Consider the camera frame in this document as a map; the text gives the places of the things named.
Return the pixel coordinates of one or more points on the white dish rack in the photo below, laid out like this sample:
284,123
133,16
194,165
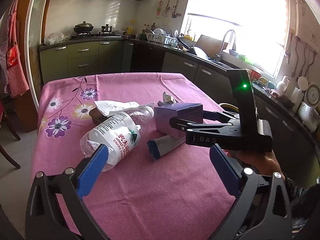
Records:
161,38

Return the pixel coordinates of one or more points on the dark counter cabinets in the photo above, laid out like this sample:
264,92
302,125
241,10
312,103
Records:
296,149

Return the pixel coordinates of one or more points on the pink floral tablecloth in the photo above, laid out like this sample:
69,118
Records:
179,196

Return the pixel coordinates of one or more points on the white paper receipt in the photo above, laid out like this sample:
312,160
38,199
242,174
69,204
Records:
108,108

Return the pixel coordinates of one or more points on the small brown box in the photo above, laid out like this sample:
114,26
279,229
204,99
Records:
97,116

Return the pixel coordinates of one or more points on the small steel pot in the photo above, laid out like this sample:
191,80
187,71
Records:
106,28

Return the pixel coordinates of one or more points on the white kettle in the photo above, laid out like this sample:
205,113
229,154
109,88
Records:
282,85

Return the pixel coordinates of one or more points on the snack wrapper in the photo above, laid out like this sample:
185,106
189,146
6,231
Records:
167,100

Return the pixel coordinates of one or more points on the black pan with white lid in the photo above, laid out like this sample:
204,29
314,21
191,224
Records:
192,50

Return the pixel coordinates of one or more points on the steel sink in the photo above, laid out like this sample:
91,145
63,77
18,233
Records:
220,64

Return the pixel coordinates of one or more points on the clear plastic water bottle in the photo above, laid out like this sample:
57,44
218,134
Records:
115,134

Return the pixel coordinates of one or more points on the purple cardboard box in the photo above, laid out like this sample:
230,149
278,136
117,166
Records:
168,117

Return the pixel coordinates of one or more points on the white rice cooker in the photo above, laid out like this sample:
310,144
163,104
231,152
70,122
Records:
308,116

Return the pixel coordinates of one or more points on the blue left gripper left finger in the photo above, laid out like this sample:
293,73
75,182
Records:
90,171

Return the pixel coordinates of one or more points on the wooden cutting board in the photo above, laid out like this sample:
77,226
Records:
210,46

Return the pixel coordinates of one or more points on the yellow oil bottle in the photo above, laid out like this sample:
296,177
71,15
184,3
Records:
129,30

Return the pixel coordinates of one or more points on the plastic bag on counter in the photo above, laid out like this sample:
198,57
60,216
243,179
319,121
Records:
55,38

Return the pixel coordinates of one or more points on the black wok with lid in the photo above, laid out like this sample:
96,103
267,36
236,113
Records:
83,27

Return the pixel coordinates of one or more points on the green lower cabinets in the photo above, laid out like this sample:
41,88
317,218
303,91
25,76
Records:
81,58

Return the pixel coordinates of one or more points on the red checkered apron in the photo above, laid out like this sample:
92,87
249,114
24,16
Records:
12,75

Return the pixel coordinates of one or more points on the blue tube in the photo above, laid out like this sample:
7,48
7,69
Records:
163,145

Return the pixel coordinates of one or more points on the person's right hand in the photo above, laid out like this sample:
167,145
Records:
266,163

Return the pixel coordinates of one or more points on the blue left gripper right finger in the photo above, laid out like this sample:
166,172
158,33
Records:
228,169

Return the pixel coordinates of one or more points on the glass sliding door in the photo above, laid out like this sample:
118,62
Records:
32,41

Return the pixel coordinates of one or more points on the yellow rimmed trash bin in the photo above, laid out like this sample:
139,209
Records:
229,108

